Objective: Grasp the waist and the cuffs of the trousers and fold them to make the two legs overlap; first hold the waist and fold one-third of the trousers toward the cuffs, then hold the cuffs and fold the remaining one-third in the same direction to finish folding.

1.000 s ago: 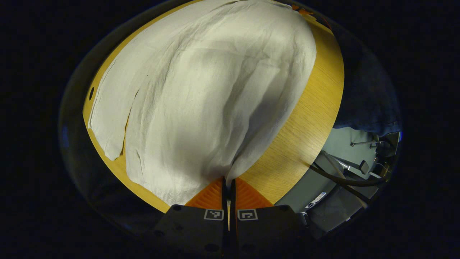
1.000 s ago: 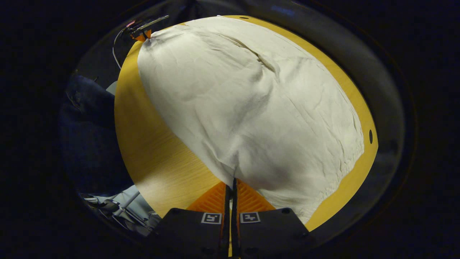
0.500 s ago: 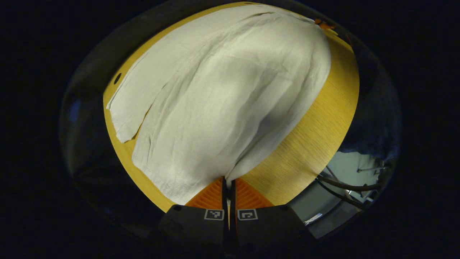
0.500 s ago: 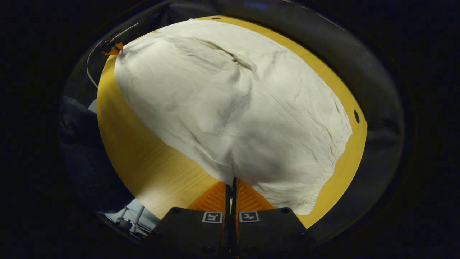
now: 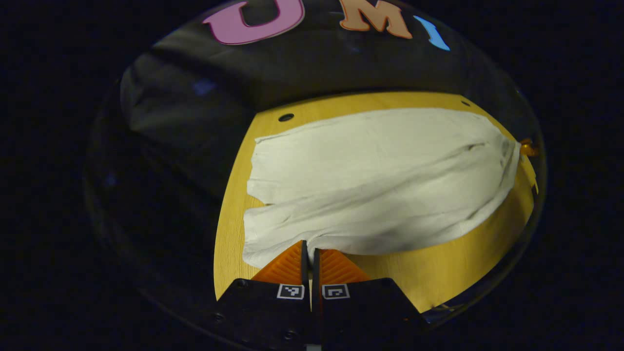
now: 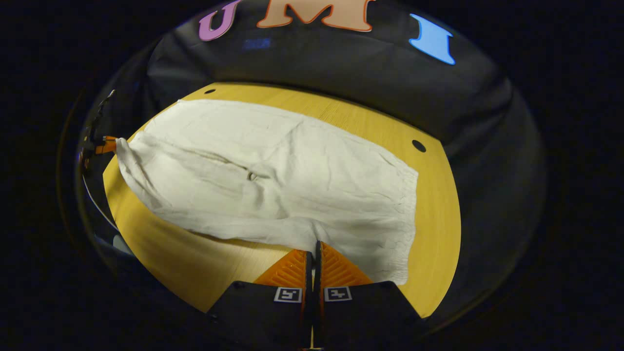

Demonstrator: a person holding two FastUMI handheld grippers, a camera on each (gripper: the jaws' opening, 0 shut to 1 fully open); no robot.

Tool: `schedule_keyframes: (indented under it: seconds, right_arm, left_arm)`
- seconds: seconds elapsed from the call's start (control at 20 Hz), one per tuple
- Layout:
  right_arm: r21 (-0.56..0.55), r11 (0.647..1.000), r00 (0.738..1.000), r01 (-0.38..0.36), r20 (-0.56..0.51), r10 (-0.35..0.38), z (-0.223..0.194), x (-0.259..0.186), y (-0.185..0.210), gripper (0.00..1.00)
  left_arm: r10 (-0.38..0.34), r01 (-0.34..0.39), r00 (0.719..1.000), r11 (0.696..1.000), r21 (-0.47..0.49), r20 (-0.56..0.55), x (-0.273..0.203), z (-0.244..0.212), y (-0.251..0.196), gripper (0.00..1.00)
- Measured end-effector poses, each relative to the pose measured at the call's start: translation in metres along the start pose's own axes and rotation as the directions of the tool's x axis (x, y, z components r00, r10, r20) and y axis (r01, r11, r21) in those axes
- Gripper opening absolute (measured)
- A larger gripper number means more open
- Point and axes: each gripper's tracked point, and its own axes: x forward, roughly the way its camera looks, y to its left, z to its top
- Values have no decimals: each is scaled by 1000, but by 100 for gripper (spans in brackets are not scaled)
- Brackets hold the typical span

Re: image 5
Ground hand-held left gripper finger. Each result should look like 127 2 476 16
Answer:
214 240 313 351
312 248 426 351

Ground black backdrop cloth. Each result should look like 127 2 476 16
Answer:
85 0 546 303

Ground white jeans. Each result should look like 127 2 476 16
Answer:
242 107 522 270

